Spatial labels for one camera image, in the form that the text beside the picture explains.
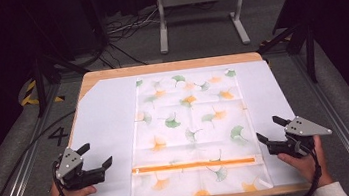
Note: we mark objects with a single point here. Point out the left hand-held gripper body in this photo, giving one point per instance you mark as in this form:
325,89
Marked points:
68,161

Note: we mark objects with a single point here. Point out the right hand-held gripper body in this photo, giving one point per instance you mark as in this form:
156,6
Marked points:
302,127

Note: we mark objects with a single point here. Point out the leaf print zipper mesh bag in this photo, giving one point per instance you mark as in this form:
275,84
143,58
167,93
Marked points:
193,129

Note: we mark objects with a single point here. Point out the person's right hand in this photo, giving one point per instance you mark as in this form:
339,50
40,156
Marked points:
305,167

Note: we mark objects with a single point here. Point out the white table sheet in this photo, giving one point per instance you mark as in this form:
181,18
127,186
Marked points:
105,126

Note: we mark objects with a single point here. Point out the yellow black hazard tape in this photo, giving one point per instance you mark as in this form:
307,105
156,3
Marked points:
29,95

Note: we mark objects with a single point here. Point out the black tripod stand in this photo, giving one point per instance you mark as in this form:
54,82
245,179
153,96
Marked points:
39,81
309,48

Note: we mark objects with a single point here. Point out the wooden table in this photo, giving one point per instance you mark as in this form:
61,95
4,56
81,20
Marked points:
172,66

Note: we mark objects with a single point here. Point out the aluminium floor rail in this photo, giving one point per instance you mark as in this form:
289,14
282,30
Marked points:
20,170
339,118

